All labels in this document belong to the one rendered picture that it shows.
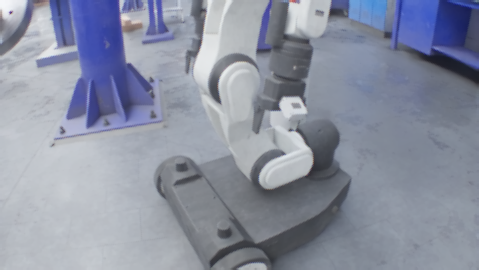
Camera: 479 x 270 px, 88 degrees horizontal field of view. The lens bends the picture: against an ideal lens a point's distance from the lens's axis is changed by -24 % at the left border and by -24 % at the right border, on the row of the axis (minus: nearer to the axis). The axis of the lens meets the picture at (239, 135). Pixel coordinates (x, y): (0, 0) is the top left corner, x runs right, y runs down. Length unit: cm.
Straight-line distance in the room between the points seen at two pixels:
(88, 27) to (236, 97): 133
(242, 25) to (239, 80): 14
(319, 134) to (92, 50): 141
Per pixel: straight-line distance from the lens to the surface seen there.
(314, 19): 62
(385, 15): 452
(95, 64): 200
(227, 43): 79
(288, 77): 66
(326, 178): 119
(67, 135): 201
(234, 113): 80
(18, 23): 70
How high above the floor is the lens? 91
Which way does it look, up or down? 31 degrees down
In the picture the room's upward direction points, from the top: 1 degrees counter-clockwise
